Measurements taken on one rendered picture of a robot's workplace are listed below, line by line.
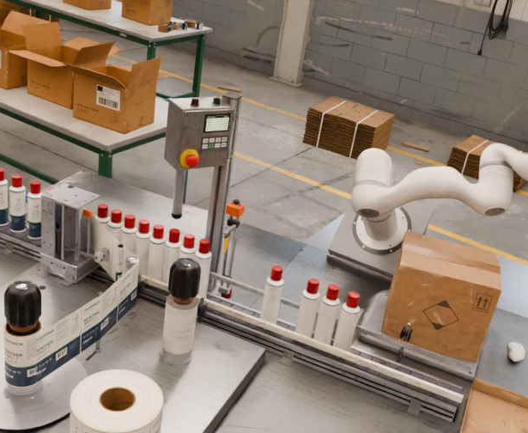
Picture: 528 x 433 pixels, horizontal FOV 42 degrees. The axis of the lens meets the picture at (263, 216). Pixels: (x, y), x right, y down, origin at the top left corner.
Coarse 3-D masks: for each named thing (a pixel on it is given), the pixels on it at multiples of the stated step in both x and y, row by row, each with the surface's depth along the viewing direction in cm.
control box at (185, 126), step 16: (176, 112) 197; (192, 112) 195; (208, 112) 198; (224, 112) 201; (176, 128) 199; (192, 128) 198; (176, 144) 200; (192, 144) 200; (176, 160) 201; (208, 160) 206; (224, 160) 209
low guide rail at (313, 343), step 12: (144, 276) 218; (204, 300) 211; (228, 312) 209; (240, 312) 208; (264, 324) 205; (288, 336) 203; (300, 336) 202; (324, 348) 200; (336, 348) 199; (360, 360) 196; (384, 372) 194; (396, 372) 193; (420, 384) 191; (432, 384) 190; (444, 396) 189; (456, 396) 188
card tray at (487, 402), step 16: (480, 384) 203; (480, 400) 200; (496, 400) 201; (512, 400) 201; (464, 416) 193; (480, 416) 194; (496, 416) 195; (512, 416) 196; (464, 432) 187; (480, 432) 188; (496, 432) 189; (512, 432) 190
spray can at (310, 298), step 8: (312, 280) 197; (312, 288) 197; (304, 296) 198; (312, 296) 197; (304, 304) 199; (312, 304) 198; (304, 312) 200; (312, 312) 199; (304, 320) 201; (312, 320) 201; (296, 328) 204; (304, 328) 202; (312, 328) 203
